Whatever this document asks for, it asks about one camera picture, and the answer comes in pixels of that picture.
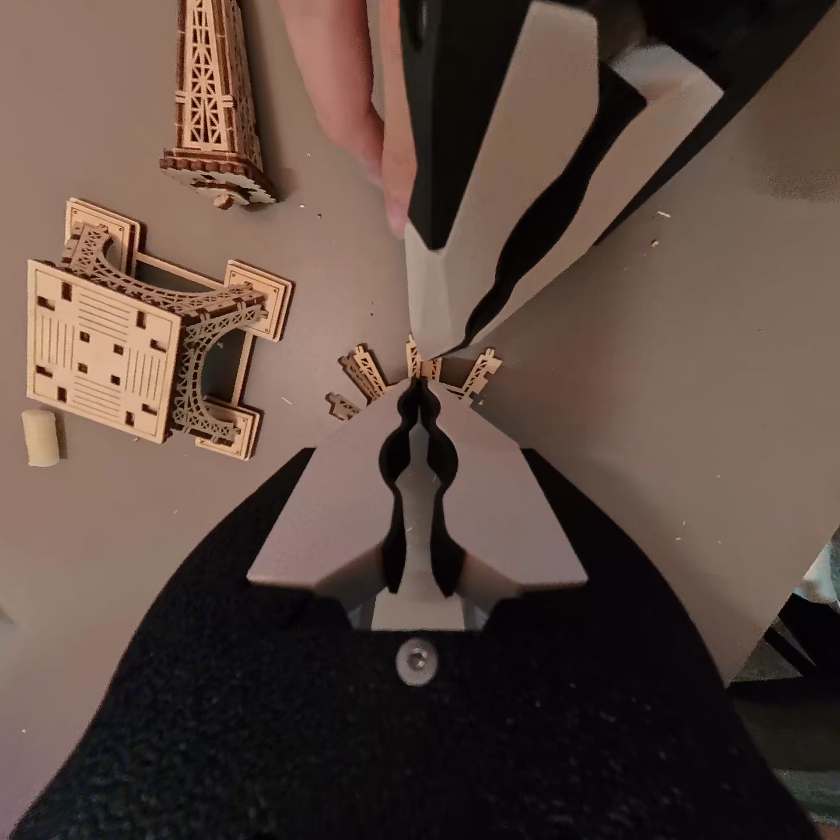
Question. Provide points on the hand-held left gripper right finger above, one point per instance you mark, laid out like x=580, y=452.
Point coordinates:
x=518, y=518

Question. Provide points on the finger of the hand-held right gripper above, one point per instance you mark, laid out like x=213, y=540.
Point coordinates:
x=630, y=151
x=525, y=131

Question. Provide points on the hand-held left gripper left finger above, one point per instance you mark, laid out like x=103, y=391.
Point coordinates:
x=328, y=518

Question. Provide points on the wooden tower spire model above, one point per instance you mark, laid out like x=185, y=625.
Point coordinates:
x=213, y=98

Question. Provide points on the person's right hand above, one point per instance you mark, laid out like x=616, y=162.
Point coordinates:
x=354, y=79

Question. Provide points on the wooden tower base model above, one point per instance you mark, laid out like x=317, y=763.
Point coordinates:
x=105, y=348

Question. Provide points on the pale wax stick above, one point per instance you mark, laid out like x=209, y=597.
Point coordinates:
x=40, y=438

